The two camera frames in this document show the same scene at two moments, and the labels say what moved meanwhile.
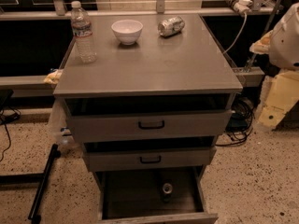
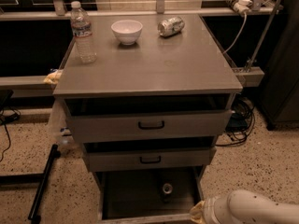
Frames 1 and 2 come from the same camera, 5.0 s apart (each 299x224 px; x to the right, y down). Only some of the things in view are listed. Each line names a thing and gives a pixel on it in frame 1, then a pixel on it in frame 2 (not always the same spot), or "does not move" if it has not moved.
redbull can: [167, 189] does not move
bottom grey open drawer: [135, 197] does not move
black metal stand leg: [41, 178] does not move
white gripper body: [286, 46] -> [208, 209]
